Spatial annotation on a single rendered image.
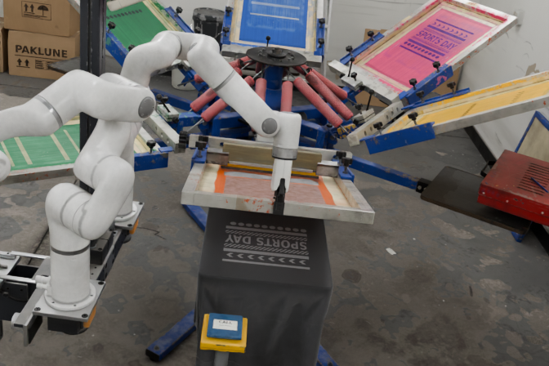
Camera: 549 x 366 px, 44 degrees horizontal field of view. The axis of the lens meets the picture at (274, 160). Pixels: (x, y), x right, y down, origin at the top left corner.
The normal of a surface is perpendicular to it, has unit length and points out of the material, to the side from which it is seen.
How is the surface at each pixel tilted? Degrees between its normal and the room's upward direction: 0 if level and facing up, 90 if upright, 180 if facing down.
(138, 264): 0
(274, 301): 99
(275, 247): 0
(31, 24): 92
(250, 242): 0
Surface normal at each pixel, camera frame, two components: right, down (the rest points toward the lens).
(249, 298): 0.03, 0.48
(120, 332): 0.12, -0.90
